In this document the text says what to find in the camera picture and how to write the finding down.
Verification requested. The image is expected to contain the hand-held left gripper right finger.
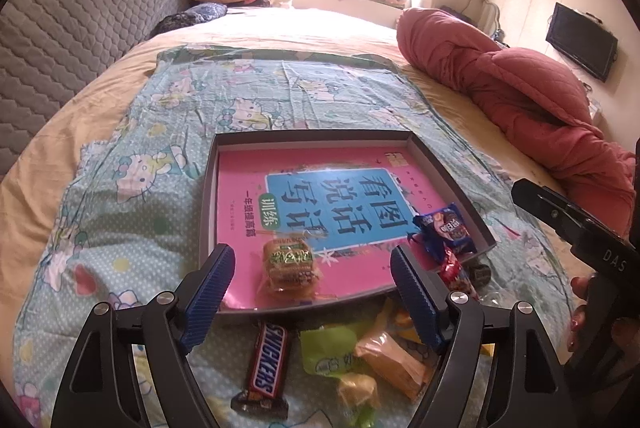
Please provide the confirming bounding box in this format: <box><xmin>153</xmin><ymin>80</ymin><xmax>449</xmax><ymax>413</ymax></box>
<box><xmin>390</xmin><ymin>244</ymin><xmax>581</xmax><ymax>428</ymax></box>

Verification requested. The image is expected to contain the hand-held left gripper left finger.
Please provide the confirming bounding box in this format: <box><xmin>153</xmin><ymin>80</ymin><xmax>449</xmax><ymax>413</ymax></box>
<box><xmin>50</xmin><ymin>244</ymin><xmax>236</xmax><ymax>428</ymax></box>

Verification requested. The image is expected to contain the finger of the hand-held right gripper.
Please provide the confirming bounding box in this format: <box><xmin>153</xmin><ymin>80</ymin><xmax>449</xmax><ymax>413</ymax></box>
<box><xmin>511</xmin><ymin>179</ymin><xmax>627</xmax><ymax>253</ymax></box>

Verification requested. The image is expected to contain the red snack packet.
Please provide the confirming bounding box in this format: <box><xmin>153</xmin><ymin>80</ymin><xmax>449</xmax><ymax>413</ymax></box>
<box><xmin>435</xmin><ymin>245</ymin><xmax>478</xmax><ymax>303</ymax></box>

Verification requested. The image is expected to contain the orange snack packet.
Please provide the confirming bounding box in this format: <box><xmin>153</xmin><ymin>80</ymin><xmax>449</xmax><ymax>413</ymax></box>
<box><xmin>354</xmin><ymin>328</ymin><xmax>437</xmax><ymax>404</ymax></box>

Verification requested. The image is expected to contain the blue snack packet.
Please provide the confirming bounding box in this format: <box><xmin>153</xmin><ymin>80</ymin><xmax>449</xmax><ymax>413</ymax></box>
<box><xmin>412</xmin><ymin>203</ymin><xmax>478</xmax><ymax>266</ymax></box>

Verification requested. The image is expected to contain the round cake green label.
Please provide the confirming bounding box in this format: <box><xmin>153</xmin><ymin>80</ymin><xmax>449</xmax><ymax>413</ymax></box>
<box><xmin>257</xmin><ymin>235</ymin><xmax>326</xmax><ymax>301</ymax></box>

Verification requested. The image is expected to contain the brown chocolate bar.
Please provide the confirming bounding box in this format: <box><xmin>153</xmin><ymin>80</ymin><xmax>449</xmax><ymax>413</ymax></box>
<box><xmin>231</xmin><ymin>322</ymin><xmax>292</xmax><ymax>420</ymax></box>

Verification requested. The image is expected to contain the green bread packet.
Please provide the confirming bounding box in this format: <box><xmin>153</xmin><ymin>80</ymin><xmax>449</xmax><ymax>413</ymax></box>
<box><xmin>299</xmin><ymin>324</ymin><xmax>381</xmax><ymax>428</ymax></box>

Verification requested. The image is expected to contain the grey cardboard tray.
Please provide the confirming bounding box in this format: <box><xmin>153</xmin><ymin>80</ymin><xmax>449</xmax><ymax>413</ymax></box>
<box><xmin>199</xmin><ymin>130</ymin><xmax>497</xmax><ymax>321</ymax></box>

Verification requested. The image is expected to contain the person's right hand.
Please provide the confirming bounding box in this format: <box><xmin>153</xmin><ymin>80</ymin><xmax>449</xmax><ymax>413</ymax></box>
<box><xmin>569</xmin><ymin>274</ymin><xmax>596</xmax><ymax>353</ymax></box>

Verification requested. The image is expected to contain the dark round candy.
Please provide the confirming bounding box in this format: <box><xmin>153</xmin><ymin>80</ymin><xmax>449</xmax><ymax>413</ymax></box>
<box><xmin>470</xmin><ymin>264</ymin><xmax>497</xmax><ymax>296</ymax></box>

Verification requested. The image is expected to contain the pink book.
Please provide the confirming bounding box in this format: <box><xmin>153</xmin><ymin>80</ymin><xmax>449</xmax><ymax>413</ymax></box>
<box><xmin>215</xmin><ymin>145</ymin><xmax>483</xmax><ymax>311</ymax></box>

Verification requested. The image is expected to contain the cartoon printed blanket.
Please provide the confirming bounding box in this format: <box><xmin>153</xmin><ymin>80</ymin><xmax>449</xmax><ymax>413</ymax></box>
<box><xmin>15</xmin><ymin>42</ymin><xmax>576</xmax><ymax>428</ymax></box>

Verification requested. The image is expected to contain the red quilt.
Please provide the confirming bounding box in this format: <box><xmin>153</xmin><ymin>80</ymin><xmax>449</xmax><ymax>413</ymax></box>
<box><xmin>396</xmin><ymin>6</ymin><xmax>638</xmax><ymax>236</ymax></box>

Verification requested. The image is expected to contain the black television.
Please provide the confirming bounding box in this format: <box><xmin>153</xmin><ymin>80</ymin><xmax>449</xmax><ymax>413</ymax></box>
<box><xmin>545</xmin><ymin>2</ymin><xmax>619</xmax><ymax>83</ymax></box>

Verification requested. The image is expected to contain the dark bag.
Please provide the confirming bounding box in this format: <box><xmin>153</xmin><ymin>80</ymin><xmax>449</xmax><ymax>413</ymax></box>
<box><xmin>440</xmin><ymin>5</ymin><xmax>481</xmax><ymax>28</ymax></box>

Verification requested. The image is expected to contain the beige bed sheet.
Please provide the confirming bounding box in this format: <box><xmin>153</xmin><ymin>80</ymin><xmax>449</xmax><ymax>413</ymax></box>
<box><xmin>0</xmin><ymin>8</ymin><xmax>576</xmax><ymax>359</ymax></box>

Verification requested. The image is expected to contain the dark patterned cloth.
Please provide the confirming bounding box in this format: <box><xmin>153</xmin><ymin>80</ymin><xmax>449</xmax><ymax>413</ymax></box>
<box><xmin>152</xmin><ymin>2</ymin><xmax>228</xmax><ymax>36</ymax></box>

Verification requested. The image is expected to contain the grey quilted headboard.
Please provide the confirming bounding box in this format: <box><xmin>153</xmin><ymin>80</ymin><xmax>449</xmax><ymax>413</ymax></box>
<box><xmin>0</xmin><ymin>0</ymin><xmax>191</xmax><ymax>183</ymax></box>

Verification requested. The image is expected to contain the white wire rack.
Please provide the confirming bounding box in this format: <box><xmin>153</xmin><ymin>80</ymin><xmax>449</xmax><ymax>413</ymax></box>
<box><xmin>462</xmin><ymin>0</ymin><xmax>501</xmax><ymax>33</ymax></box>

